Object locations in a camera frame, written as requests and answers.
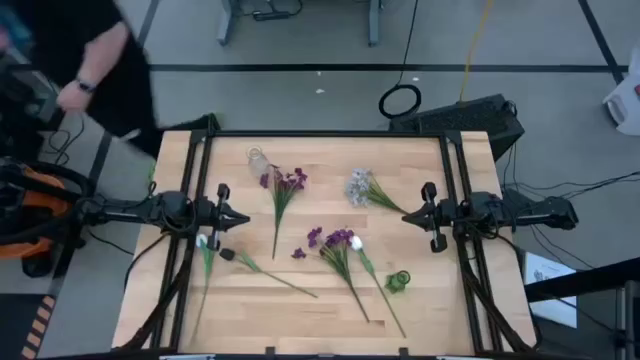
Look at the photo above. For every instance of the clear glass vase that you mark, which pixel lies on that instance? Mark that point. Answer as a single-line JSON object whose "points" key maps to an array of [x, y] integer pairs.
{"points": [[259, 164]]}

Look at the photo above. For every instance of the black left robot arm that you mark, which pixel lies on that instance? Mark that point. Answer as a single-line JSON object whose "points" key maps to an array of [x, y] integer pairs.
{"points": [[165, 210]]}

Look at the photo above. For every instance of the black computer tower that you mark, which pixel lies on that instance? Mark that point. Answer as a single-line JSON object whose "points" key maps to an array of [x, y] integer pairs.
{"points": [[457, 120]]}

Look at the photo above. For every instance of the white artificial tulip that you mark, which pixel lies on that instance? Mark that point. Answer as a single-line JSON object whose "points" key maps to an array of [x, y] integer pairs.
{"points": [[356, 243], [201, 241]]}

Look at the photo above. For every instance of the black equipment case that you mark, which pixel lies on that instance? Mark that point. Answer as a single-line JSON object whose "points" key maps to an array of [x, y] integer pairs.
{"points": [[22, 137]]}

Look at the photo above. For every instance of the black aluminium table frame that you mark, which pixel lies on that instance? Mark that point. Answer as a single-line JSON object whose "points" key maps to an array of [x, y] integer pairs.
{"points": [[325, 133]]}

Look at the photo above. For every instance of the black mat with orange stripes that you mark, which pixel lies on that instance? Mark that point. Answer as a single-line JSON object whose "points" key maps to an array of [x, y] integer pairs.
{"points": [[20, 325]]}

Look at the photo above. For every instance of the black wristband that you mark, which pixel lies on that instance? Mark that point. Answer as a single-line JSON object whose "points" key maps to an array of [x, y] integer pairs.
{"points": [[85, 86]]}

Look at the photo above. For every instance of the white plastic object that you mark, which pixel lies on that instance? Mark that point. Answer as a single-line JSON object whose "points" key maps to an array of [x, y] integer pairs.
{"points": [[625, 105]]}

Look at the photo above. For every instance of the orange black vacuum cleaner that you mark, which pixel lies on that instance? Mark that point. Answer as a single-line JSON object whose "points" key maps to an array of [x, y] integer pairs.
{"points": [[45, 200]]}

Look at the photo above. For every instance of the green glass vase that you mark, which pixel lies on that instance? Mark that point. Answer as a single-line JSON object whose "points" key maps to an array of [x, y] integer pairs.
{"points": [[396, 282]]}

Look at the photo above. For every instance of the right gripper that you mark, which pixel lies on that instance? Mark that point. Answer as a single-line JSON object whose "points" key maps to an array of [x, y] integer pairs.
{"points": [[441, 216]]}

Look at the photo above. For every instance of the white printed paper sheet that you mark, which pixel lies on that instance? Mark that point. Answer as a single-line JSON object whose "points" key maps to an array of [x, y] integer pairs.
{"points": [[550, 290]]}

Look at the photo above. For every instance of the grey metal post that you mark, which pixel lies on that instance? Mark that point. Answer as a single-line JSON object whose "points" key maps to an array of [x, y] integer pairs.
{"points": [[627, 320]]}

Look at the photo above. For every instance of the grey desk leg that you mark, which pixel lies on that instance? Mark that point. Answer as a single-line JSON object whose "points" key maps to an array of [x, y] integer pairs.
{"points": [[374, 22], [227, 22]]}

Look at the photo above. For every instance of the purple artificial flower bunch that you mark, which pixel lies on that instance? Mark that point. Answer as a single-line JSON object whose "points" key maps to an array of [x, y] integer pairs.
{"points": [[340, 237], [284, 190]]}

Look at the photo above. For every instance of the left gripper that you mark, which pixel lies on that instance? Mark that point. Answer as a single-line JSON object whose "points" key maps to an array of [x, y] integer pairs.
{"points": [[207, 216]]}

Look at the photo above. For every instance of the person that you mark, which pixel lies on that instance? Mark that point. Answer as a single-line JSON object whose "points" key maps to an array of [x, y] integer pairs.
{"points": [[50, 40]]}

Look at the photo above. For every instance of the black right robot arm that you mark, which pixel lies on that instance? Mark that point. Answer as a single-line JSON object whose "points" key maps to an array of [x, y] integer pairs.
{"points": [[500, 210]]}

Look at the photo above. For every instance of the pale lilac flower bunch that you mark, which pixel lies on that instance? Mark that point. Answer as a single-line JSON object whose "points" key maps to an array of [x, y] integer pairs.
{"points": [[357, 187]]}

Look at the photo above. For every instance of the black power strip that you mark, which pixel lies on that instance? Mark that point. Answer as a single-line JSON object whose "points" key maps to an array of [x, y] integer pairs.
{"points": [[270, 15]]}

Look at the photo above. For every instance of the black metal beam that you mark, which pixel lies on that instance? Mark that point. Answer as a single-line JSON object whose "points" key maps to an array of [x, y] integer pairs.
{"points": [[580, 282]]}

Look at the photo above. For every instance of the dark artificial tulip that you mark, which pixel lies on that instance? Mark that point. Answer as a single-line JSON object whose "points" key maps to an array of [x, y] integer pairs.
{"points": [[227, 254]]}

